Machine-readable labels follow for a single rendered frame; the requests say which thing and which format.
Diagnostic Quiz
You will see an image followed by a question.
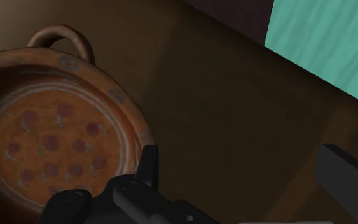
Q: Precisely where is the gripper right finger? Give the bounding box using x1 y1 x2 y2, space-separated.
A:
314 143 358 224

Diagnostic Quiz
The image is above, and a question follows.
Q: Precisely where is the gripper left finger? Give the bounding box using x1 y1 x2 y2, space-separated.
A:
37 144 175 224

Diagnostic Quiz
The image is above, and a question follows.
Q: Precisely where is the brown wooden table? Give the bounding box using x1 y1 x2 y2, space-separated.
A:
0 0 358 224

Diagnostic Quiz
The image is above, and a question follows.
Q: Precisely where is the brown patterned bowl with handle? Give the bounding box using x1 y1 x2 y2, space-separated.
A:
0 24 156 224

